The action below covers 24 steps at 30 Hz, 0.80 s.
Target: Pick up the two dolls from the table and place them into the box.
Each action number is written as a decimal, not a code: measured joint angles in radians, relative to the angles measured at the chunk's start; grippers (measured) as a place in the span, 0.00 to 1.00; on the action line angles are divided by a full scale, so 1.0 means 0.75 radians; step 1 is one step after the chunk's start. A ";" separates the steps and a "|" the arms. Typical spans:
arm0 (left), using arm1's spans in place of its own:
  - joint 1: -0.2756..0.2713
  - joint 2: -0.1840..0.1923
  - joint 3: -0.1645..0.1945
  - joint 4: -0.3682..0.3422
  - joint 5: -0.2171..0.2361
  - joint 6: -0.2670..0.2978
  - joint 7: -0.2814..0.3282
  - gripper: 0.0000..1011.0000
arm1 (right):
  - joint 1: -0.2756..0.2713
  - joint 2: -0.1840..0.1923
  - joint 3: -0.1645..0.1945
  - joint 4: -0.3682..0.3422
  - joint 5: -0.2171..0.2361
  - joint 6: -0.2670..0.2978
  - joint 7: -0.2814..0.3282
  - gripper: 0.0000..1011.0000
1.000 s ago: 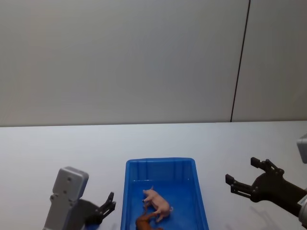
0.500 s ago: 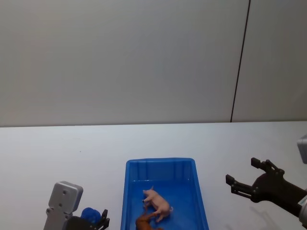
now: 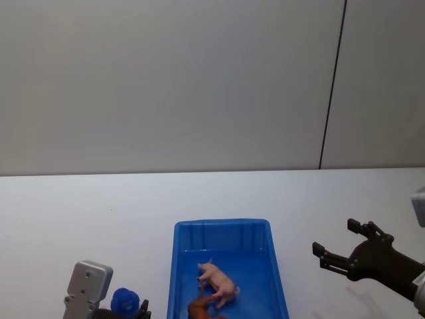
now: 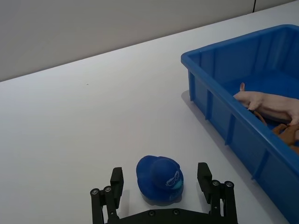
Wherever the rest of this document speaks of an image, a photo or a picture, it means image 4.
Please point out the blue plastic bin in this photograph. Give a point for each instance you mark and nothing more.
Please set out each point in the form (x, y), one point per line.
(236, 93)

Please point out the blue toy hat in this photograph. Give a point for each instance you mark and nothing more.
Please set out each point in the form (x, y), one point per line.
(160, 179)

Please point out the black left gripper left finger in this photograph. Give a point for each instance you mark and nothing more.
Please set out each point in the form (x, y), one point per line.
(115, 186)

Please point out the brown toy animal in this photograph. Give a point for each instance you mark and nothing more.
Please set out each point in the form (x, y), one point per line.
(288, 136)

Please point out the pale pink toy pig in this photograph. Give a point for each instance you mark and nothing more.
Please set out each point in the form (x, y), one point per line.
(268, 103)

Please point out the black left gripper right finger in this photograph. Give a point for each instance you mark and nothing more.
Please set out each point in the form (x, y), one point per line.
(211, 186)

